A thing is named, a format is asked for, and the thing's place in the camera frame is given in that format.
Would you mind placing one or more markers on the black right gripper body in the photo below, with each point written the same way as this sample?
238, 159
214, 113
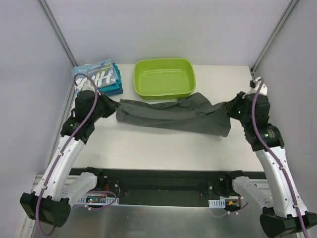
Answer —
233, 105

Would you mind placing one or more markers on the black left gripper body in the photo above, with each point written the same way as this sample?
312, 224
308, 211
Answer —
106, 104

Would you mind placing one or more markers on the dark grey t-shirt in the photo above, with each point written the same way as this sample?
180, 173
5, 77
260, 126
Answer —
194, 113

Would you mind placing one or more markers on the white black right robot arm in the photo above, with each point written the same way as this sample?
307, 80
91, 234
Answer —
284, 212

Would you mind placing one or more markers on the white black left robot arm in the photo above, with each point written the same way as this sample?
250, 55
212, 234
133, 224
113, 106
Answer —
51, 200

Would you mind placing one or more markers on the light blue printed folded t-shirt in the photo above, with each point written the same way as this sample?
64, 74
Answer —
102, 73

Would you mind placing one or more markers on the teal folded t-shirt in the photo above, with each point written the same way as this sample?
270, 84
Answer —
116, 88

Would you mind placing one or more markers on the lime green plastic tub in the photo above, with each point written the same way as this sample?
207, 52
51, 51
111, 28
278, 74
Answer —
164, 78

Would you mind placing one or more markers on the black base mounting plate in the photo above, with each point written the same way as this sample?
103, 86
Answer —
164, 188

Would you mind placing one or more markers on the right white slotted cable duct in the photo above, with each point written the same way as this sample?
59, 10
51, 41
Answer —
218, 203

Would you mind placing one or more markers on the white slotted cable duct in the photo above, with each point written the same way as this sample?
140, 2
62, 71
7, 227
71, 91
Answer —
218, 203
97, 200

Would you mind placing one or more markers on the left white slotted cable duct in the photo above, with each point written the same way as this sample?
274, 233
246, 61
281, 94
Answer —
97, 200

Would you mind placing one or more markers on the left aluminium frame post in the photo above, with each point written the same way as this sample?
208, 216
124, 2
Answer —
57, 30

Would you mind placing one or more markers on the aluminium frame post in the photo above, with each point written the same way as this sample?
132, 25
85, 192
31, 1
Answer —
57, 30
274, 34

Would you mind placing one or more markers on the right aluminium frame post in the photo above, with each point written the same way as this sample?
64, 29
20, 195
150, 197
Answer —
274, 34

